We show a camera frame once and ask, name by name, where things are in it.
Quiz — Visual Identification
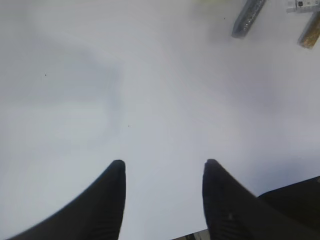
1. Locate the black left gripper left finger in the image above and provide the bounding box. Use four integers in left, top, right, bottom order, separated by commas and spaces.
13, 160, 125, 240

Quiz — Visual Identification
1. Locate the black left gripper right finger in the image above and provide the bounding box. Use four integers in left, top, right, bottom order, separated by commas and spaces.
202, 159, 310, 240

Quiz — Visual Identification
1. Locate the gold glitter pen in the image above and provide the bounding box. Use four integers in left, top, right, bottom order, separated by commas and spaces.
297, 11, 320, 49

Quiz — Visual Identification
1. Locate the silver glitter pen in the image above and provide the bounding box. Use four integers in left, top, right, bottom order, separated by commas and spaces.
231, 0, 266, 39

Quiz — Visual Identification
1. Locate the clear plastic ruler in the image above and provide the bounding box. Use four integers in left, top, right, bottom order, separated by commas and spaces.
286, 0, 320, 13

